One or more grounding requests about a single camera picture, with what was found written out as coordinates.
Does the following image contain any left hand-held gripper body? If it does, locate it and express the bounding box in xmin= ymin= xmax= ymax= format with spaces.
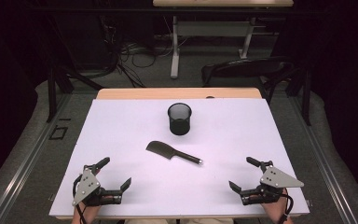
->
xmin=72 ymin=163 xmax=123 ymax=207

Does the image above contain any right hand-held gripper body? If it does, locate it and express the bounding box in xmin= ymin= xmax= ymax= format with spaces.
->
xmin=239 ymin=160 xmax=305 ymax=206

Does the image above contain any black cleaver knife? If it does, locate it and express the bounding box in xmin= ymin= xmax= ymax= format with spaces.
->
xmin=145 ymin=140 xmax=204 ymax=166

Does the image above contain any black mesh cup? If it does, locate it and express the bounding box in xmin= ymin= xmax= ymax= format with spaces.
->
xmin=167 ymin=102 xmax=193 ymax=136

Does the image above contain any person's left hand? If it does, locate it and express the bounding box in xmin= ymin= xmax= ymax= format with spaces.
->
xmin=71 ymin=200 xmax=103 ymax=224

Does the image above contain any person's right hand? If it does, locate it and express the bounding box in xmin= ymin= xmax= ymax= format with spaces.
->
xmin=260 ymin=196 xmax=289 ymax=224

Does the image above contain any white table mat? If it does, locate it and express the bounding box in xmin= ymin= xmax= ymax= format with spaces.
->
xmin=48 ymin=98 xmax=310 ymax=218

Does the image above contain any black metal stand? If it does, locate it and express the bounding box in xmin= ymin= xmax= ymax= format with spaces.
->
xmin=45 ymin=65 xmax=105 ymax=123
xmin=286 ymin=64 xmax=312 ymax=127

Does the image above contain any black office chair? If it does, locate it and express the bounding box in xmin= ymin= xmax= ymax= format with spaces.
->
xmin=200 ymin=56 xmax=296 ymax=105

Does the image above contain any wooden desk with white legs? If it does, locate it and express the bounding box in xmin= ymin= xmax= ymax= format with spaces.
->
xmin=152 ymin=0 xmax=295 ymax=79

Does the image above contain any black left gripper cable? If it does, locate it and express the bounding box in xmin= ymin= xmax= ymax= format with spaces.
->
xmin=72 ymin=174 xmax=89 ymax=224

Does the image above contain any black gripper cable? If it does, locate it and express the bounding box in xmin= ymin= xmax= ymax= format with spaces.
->
xmin=277 ymin=188 xmax=295 ymax=224
xmin=72 ymin=174 xmax=89 ymax=224

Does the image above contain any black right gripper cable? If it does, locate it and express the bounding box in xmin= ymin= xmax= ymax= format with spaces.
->
xmin=277 ymin=188 xmax=295 ymax=224

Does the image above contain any aluminium floor rail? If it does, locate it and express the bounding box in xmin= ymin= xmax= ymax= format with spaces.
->
xmin=291 ymin=95 xmax=358 ymax=224
xmin=0 ymin=92 xmax=73 ymax=224

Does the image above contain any bundle of floor cables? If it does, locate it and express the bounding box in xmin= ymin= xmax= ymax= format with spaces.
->
xmin=98 ymin=14 xmax=175 ymax=89

